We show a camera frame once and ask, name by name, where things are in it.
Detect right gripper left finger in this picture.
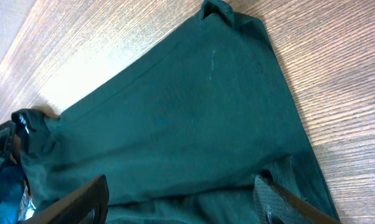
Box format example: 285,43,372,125
22,175,109,224

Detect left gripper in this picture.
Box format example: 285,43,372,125
0,121,19,170

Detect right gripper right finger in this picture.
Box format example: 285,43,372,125
253,175,341,224

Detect blue polo shirt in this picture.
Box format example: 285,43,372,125
0,166,24,224

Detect black polo shirt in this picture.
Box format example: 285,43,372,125
12,1,338,223

